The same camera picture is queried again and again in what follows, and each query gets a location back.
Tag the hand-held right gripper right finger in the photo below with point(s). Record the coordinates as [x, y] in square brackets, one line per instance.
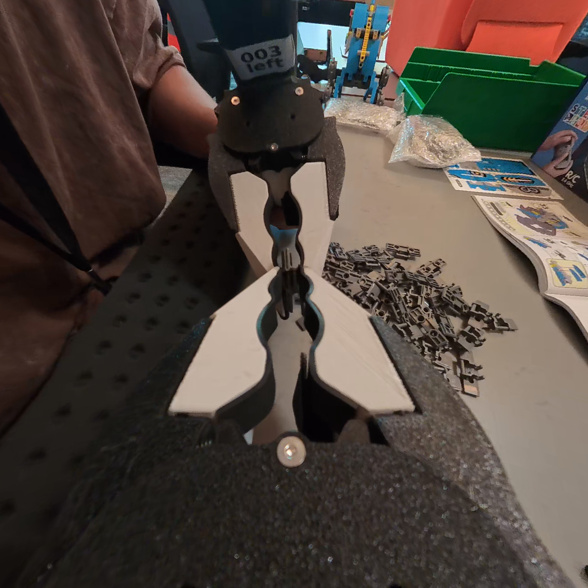
[363, 363]

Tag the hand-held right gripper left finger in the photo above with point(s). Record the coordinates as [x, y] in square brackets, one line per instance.
[220, 363]

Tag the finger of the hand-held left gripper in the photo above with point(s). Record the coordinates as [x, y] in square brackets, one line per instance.
[314, 206]
[250, 206]

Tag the pile of grey track links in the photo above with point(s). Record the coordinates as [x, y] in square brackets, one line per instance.
[413, 294]

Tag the person's left forearm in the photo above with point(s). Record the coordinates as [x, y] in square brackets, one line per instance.
[183, 115]

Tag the grey desk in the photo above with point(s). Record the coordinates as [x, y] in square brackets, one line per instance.
[505, 390]

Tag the clear bag of small parts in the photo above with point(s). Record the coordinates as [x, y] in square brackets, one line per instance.
[363, 115]
[427, 142]

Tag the black perforated foam pad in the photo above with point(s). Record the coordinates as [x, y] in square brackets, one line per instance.
[138, 298]

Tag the blue brick model vehicle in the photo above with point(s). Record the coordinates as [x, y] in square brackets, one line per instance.
[363, 59]

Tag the blue sticker sheet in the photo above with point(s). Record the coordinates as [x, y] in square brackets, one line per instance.
[496, 177]

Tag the green plastic bin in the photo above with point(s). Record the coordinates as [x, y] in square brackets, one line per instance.
[487, 101]

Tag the open instruction booklet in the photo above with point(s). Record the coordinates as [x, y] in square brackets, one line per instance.
[542, 239]

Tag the printed toy set box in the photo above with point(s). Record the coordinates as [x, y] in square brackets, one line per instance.
[569, 147]

